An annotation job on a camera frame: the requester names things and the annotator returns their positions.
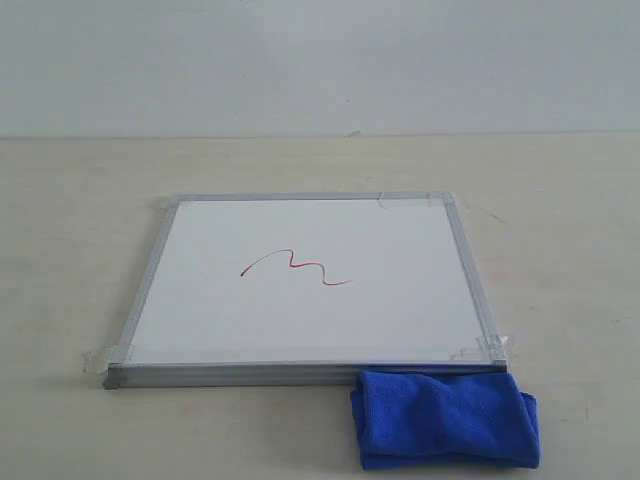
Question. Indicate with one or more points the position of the blue microfiber cloth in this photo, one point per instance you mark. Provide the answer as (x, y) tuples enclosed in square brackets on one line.
[(404, 420)]

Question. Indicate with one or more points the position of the clear tape front left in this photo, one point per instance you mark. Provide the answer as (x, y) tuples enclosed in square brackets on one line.
[(97, 361)]

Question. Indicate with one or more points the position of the clear tape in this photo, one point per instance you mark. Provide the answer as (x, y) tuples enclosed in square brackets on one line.
[(162, 203), (97, 361), (491, 349), (387, 200)]

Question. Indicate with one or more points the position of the white board with aluminium frame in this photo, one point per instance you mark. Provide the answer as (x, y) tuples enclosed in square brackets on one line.
[(301, 289)]

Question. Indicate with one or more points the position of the clear tape back left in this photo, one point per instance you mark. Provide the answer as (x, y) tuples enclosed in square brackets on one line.
[(162, 203)]

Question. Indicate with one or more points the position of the clear tape front right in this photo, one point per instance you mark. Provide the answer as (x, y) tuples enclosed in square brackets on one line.
[(491, 349)]

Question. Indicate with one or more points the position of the clear tape back right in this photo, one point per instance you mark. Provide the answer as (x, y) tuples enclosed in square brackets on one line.
[(387, 200)]

